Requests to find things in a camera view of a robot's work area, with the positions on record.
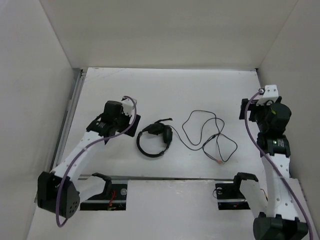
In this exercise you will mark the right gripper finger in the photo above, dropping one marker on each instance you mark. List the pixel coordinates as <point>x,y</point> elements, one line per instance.
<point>243,105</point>
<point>252,111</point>

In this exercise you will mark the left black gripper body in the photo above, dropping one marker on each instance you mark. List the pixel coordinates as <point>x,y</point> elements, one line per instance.
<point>122,122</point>

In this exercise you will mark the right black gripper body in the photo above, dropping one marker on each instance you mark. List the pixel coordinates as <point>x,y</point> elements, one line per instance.
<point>262,111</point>

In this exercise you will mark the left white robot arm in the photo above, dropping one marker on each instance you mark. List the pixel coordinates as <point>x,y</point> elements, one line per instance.
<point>60,191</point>

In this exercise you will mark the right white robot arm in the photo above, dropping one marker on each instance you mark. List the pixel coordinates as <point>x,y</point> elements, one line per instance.
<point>275,214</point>

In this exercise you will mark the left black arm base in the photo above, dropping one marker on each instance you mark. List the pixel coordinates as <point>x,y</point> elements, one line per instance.
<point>116,200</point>

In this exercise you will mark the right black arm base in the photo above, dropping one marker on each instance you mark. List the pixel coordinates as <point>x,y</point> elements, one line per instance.
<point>228,197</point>

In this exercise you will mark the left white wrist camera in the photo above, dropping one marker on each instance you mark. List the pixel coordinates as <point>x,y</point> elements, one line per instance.
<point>128,105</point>

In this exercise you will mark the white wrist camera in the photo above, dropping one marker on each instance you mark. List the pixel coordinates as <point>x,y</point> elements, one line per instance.
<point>128,105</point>
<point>268,93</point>

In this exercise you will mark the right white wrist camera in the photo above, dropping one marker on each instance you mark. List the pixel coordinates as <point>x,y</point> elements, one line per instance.
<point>268,93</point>

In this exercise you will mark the left aluminium rail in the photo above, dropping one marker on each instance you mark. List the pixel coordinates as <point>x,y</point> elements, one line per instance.
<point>72,101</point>

